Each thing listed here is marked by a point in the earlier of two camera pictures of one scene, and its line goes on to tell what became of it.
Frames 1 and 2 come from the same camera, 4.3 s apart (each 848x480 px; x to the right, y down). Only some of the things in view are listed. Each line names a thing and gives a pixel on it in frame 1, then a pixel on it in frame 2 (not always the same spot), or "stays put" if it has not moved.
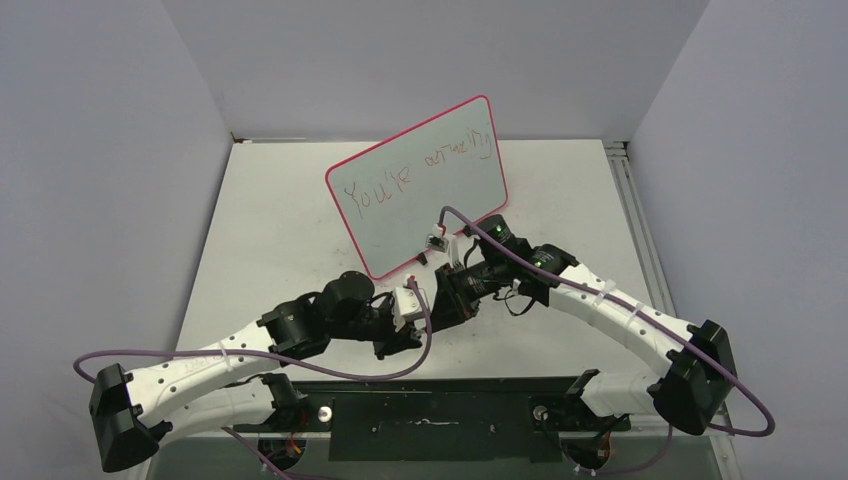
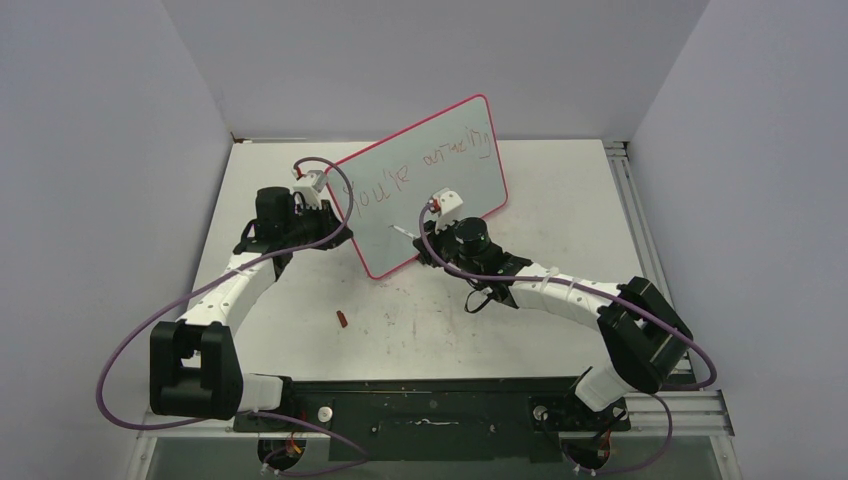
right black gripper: [452, 304] to [434, 237]
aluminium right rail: [640, 226] stays put
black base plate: [377, 421] stays put
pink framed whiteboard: [389, 195] stays put
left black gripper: [393, 340] to [324, 215]
